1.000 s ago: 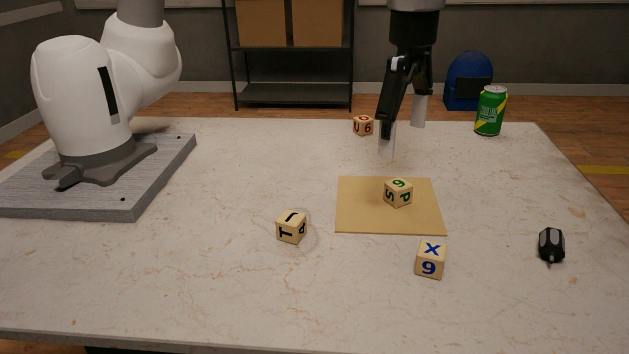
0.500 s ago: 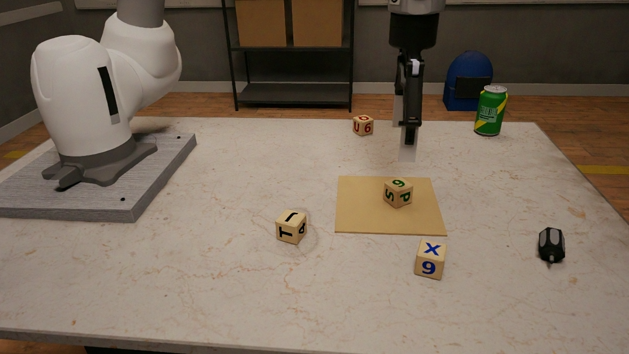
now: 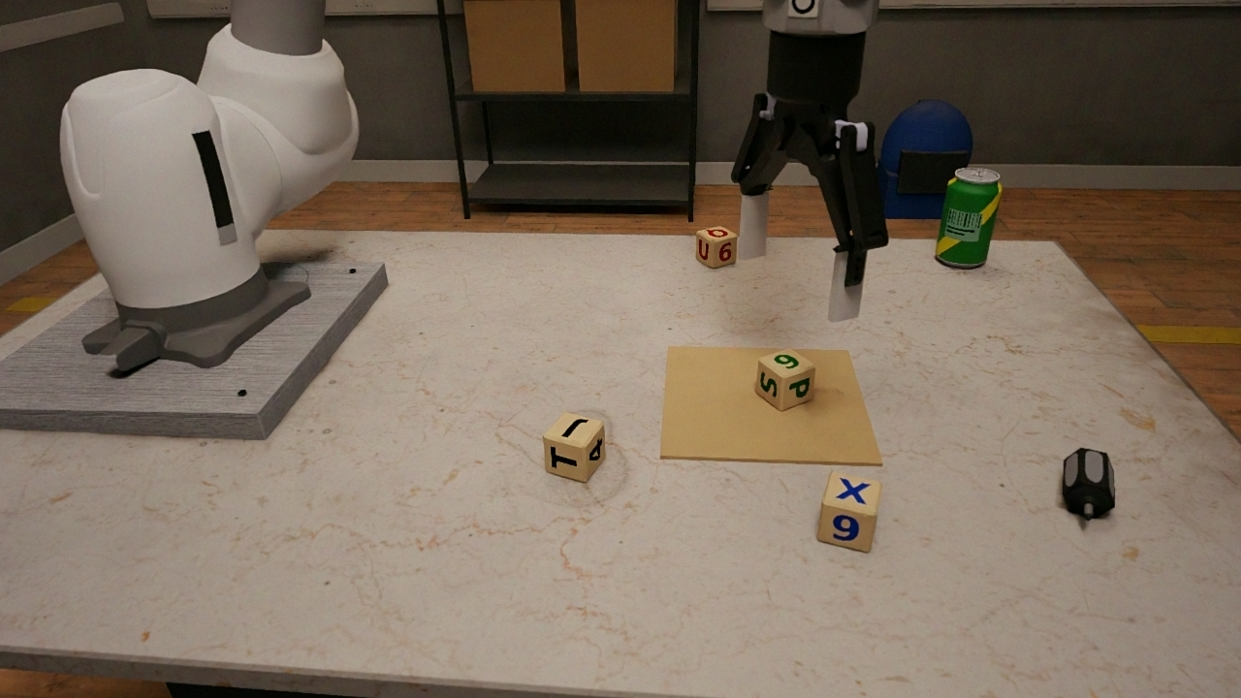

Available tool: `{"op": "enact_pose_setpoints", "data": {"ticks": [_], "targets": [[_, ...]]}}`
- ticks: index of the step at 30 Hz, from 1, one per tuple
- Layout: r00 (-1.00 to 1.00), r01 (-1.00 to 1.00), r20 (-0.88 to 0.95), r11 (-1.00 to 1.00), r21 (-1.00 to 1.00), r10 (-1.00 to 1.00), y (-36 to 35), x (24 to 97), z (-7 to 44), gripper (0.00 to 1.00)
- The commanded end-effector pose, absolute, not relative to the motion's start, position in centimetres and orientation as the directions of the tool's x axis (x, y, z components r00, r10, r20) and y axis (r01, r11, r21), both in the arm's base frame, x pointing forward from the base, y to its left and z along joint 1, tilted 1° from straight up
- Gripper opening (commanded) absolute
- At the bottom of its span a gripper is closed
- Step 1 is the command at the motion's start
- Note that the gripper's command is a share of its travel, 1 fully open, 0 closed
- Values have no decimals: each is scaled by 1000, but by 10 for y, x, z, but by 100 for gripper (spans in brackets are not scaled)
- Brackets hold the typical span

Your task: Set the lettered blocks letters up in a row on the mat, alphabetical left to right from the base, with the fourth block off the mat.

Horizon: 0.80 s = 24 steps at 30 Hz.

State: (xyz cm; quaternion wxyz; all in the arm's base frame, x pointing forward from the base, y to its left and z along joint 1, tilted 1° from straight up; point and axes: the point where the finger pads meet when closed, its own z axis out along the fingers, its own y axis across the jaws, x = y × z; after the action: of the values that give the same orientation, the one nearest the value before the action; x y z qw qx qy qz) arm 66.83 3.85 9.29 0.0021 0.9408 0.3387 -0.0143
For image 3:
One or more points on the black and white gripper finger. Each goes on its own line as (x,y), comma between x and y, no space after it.
(850,189)
(762,151)

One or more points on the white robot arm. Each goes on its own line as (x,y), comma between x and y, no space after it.
(171,191)

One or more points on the tan flat mat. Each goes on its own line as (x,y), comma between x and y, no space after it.
(712,411)

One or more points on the green drink can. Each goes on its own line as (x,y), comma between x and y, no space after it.
(968,218)

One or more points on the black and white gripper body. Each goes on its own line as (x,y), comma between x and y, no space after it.
(820,76)

